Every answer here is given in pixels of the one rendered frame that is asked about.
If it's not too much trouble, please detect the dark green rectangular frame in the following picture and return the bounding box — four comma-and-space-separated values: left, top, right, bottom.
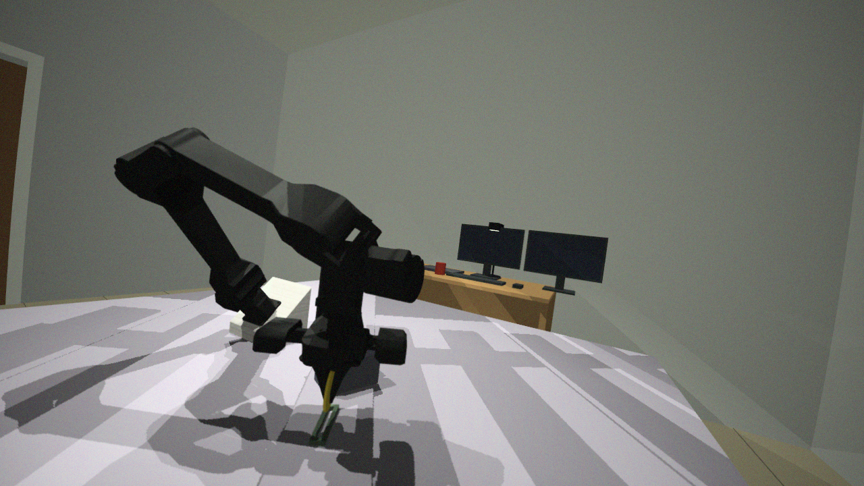
308, 404, 340, 446

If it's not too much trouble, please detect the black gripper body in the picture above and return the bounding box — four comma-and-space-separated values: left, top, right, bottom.
252, 287, 407, 365

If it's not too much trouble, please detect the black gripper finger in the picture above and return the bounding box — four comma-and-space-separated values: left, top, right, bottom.
299, 354, 330, 399
329, 360, 361, 404

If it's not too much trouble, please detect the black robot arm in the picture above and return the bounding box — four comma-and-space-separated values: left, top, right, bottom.
114, 127, 425, 371

